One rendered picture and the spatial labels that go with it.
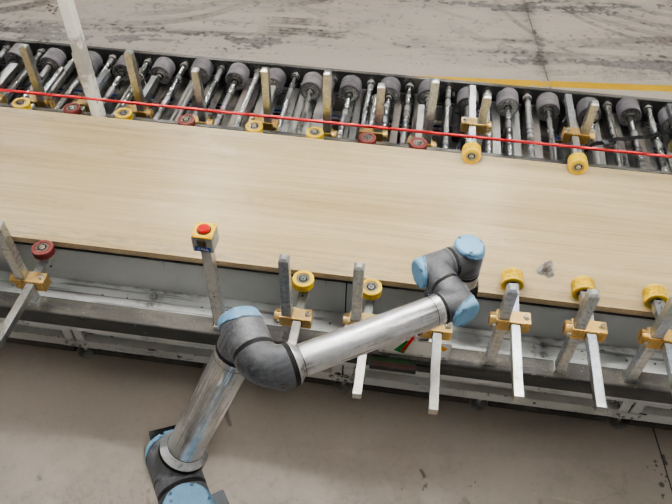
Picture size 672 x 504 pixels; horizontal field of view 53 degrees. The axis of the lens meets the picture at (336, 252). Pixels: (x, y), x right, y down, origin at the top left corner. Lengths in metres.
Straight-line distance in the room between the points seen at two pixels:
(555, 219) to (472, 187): 0.36
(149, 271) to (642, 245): 1.94
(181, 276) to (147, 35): 3.32
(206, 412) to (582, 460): 1.87
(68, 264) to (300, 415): 1.21
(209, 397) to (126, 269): 1.06
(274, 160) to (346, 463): 1.35
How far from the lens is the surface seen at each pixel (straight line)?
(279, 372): 1.69
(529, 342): 2.77
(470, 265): 1.99
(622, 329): 2.80
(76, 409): 3.40
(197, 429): 2.02
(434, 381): 2.30
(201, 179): 2.91
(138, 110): 3.44
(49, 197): 2.99
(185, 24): 5.91
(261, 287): 2.71
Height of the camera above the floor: 2.79
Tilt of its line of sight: 47 degrees down
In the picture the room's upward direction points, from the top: 1 degrees clockwise
